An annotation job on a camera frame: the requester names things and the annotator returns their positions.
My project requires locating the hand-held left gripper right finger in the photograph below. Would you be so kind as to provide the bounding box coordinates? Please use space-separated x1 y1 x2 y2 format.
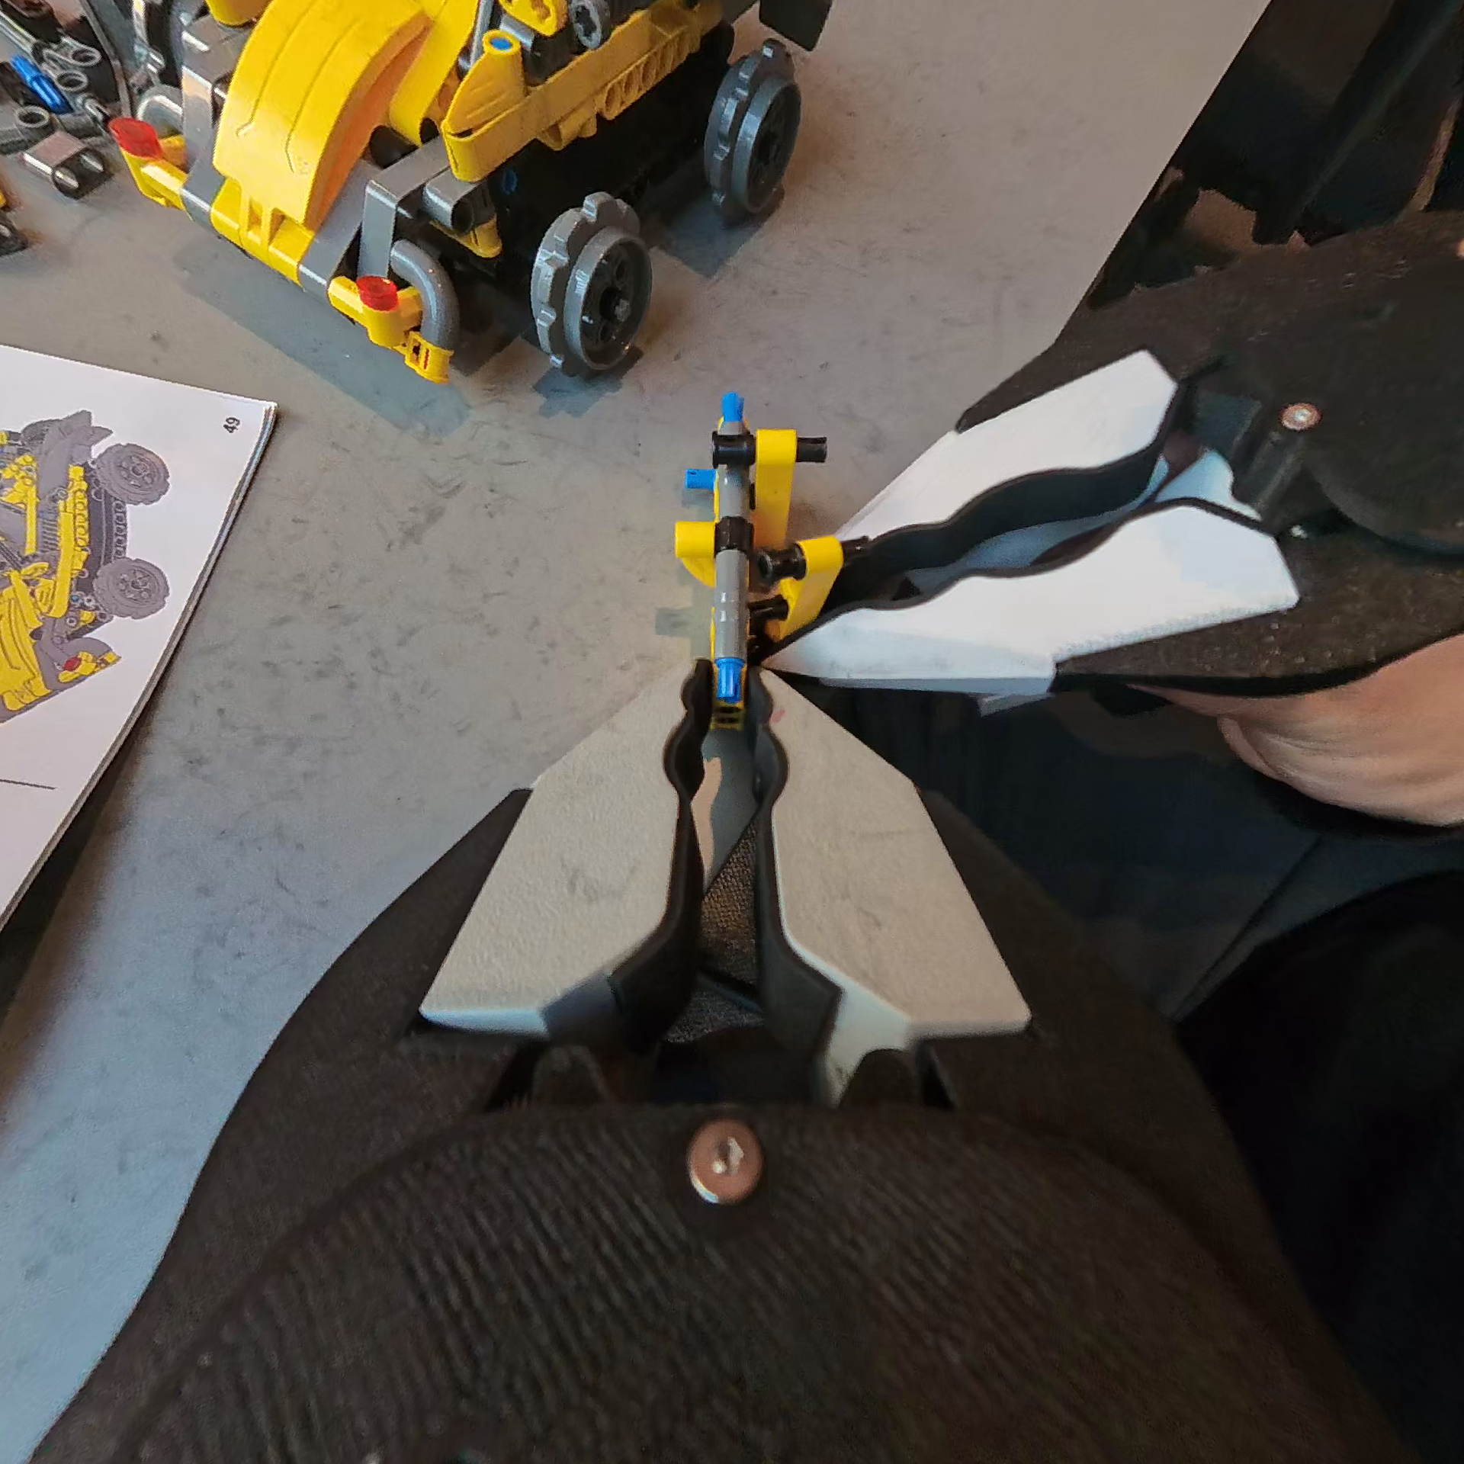
750 673 1034 1109

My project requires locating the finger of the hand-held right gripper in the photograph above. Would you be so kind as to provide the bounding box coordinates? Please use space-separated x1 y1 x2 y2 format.
760 497 1302 699
840 349 1182 574

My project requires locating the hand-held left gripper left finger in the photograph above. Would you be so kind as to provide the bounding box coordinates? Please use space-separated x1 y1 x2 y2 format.
420 664 705 1048

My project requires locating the yellow panel with grey axle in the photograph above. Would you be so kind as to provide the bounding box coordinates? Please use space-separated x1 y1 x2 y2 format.
675 391 766 734

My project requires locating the grey desk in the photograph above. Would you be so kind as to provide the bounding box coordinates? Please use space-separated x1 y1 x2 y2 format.
0 0 1271 1464

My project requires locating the person's right hand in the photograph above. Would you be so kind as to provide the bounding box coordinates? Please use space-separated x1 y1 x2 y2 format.
1213 647 1464 828

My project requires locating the black swivel chair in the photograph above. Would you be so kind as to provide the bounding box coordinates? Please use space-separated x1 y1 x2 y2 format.
1086 0 1464 311

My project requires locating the brick instruction booklet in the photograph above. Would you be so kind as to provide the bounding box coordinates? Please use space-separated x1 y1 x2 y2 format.
0 344 279 928

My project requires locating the yellow grey brick vehicle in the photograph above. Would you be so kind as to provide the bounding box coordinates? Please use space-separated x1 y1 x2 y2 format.
108 0 837 386

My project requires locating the pile of loose brick pieces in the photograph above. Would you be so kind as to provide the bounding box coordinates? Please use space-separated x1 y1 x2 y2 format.
0 0 128 258

